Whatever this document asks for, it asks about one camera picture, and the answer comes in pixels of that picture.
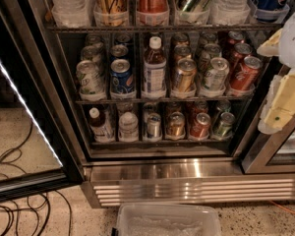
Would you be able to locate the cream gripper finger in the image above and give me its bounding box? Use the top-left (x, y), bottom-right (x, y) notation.
top-left (258, 69), bottom-right (295, 135)
top-left (257, 29), bottom-right (282, 57)

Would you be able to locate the blue pepsi can front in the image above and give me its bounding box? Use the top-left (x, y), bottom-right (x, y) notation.
top-left (110, 59), bottom-right (134, 94)

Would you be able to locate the blue pepsi can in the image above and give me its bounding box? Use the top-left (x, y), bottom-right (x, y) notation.
top-left (110, 59), bottom-right (134, 94)
top-left (110, 44), bottom-right (129, 62)
top-left (114, 33), bottom-right (134, 48)

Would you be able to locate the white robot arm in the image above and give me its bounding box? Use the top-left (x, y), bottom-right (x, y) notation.
top-left (257, 12), bottom-right (295, 135)

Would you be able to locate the red can back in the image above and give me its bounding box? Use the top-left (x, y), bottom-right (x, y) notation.
top-left (221, 30), bottom-right (245, 56)

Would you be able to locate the red can front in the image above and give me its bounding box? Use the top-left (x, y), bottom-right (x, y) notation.
top-left (230, 56), bottom-right (263, 90)

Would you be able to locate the silver green can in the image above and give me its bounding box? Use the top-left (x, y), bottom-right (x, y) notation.
top-left (202, 57), bottom-right (229, 91)
top-left (198, 31), bottom-right (218, 48)
top-left (198, 43), bottom-right (222, 71)

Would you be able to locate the green can bottom shelf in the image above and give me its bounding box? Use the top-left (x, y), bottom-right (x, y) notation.
top-left (212, 112), bottom-right (235, 139)

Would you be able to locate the silver green can back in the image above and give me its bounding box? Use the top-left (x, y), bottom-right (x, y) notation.
top-left (198, 31), bottom-right (218, 48)

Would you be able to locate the silver green can front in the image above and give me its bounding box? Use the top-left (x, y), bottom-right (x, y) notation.
top-left (202, 57), bottom-right (229, 91)

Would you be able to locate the gold can front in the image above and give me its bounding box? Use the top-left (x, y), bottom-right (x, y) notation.
top-left (172, 58), bottom-right (197, 92)

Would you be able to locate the gold can back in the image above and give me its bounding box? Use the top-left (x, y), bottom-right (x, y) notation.
top-left (171, 32), bottom-right (190, 47)

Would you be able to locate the red can bottom shelf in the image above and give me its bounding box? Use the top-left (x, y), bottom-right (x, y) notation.
top-left (190, 113), bottom-right (211, 139)

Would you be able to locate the gold can bottom shelf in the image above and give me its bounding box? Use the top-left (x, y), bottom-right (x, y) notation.
top-left (166, 111), bottom-right (185, 138)

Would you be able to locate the iced tea bottle middle shelf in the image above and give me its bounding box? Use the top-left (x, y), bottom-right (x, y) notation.
top-left (144, 36), bottom-right (167, 92)

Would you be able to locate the iced tea bottle shelf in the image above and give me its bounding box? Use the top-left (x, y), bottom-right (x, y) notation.
top-left (144, 36), bottom-right (167, 92)
top-left (88, 107), bottom-right (115, 143)

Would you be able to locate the stainless steel fridge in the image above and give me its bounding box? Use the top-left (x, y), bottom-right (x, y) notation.
top-left (29, 0), bottom-right (295, 207)

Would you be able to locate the silver can bottom shelf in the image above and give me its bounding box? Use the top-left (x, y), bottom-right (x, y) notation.
top-left (147, 113), bottom-right (161, 139)

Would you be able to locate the blue pepsi can back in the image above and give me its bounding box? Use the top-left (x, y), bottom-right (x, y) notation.
top-left (114, 33), bottom-right (134, 48)

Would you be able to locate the gold tall can top shelf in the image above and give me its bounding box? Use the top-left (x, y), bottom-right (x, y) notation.
top-left (97, 0), bottom-right (128, 27)

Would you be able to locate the clear water bottle bottom shelf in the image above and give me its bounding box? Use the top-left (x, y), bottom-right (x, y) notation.
top-left (118, 112), bottom-right (139, 143)

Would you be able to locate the green white can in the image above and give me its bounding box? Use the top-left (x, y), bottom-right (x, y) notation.
top-left (76, 60), bottom-right (104, 94)
top-left (85, 33), bottom-right (104, 46)
top-left (81, 45), bottom-right (102, 65)

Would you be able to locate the green white can back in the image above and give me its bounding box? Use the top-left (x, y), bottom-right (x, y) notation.
top-left (85, 33), bottom-right (104, 46)

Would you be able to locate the green white can front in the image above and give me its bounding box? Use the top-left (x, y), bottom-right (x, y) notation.
top-left (76, 60), bottom-right (104, 94)

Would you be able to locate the iced tea bottle bottom shelf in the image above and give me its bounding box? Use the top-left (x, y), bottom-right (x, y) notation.
top-left (88, 107), bottom-right (115, 143)

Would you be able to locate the open glass fridge door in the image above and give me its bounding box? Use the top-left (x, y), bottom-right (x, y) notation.
top-left (0, 0), bottom-right (84, 203)

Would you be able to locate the clear water bottle top right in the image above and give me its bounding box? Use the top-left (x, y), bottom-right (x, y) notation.
top-left (210, 0), bottom-right (250, 26)

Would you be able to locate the clear plastic bin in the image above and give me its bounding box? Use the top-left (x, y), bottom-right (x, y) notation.
top-left (112, 203), bottom-right (222, 236)

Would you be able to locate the clear water bottle top left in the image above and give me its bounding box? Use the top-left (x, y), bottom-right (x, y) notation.
top-left (51, 0), bottom-right (92, 29)

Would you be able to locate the orange floor cable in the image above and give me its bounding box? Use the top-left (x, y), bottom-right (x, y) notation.
top-left (268, 200), bottom-right (295, 218)

